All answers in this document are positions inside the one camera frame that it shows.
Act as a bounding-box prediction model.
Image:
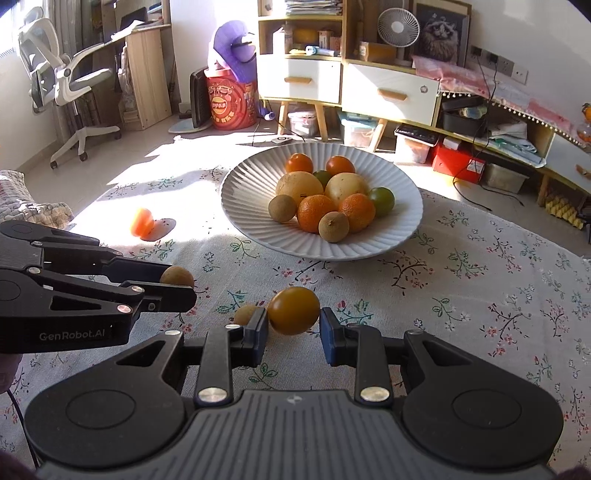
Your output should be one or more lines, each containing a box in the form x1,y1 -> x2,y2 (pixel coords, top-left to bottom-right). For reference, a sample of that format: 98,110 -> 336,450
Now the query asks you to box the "amber cherry tomato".
266,287 -> 321,336

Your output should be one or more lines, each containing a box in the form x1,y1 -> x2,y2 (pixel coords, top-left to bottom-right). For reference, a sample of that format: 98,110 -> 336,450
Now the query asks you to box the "sunlit orange tomato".
130,208 -> 155,238

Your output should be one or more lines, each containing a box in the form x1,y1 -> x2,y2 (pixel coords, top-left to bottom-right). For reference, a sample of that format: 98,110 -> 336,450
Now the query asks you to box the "pale longan with leaf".
318,211 -> 349,243

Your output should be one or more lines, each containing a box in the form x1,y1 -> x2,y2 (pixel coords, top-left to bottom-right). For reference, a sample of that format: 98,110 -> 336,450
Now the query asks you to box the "tangerine with stem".
297,194 -> 338,234

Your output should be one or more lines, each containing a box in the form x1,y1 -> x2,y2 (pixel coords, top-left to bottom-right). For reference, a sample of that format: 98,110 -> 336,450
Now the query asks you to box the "brown kiwi-like fruit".
267,194 -> 297,223

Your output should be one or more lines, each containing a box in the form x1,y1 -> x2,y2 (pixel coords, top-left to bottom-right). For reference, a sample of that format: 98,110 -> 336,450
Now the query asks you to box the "large yellow passion fruit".
325,173 -> 370,205

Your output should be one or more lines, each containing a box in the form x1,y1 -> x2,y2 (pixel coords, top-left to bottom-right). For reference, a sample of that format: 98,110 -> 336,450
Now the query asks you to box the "large orange passion fruit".
276,171 -> 324,205

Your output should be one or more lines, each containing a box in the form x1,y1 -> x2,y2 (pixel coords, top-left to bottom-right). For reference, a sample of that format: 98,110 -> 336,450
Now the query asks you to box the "brown longan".
159,266 -> 194,288
233,304 -> 257,326

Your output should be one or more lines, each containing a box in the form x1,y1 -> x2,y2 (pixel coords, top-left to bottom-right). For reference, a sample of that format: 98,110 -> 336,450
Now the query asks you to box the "orange tomato front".
325,155 -> 356,176

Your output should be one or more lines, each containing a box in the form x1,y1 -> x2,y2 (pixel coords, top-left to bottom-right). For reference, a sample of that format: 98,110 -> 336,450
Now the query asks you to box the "left hand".
0,354 -> 23,394

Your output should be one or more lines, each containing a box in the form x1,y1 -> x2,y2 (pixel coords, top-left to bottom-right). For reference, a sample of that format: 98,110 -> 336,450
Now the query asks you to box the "quilted grey blanket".
0,170 -> 74,229

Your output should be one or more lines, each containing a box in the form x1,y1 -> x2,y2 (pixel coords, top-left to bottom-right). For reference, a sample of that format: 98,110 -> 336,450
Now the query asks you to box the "floral white tablecloth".
0,165 -> 591,476

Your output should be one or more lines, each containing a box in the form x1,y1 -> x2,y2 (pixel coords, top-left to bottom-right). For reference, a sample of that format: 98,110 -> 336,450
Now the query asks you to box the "white ribbed plate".
221,143 -> 424,261

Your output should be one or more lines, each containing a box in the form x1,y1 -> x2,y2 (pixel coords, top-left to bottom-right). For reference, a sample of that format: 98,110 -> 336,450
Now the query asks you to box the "white office chair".
18,7 -> 121,170

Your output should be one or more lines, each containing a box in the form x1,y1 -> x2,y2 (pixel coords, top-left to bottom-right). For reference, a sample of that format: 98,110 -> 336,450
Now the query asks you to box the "red storage box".
432,145 -> 486,184

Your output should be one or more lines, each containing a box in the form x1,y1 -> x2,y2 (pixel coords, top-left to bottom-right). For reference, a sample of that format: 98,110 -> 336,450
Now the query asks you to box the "red round drum container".
204,68 -> 259,131

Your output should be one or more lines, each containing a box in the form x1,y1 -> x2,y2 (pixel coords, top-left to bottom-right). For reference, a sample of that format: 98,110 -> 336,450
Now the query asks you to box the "wooden desk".
99,1 -> 171,131

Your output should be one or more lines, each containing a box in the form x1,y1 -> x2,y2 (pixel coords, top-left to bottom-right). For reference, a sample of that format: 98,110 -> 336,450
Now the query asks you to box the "low white tv cabinet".
434,87 -> 591,209

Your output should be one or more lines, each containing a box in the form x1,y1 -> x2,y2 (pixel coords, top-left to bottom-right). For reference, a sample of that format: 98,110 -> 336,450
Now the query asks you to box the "white drawer cabinet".
256,1 -> 441,145

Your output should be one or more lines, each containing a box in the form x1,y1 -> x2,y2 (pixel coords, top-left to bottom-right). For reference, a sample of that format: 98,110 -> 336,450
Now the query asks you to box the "white desk fan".
378,8 -> 421,48

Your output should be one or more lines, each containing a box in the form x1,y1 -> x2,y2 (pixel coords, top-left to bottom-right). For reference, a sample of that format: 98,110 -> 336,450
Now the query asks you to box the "framed cat picture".
412,0 -> 472,67

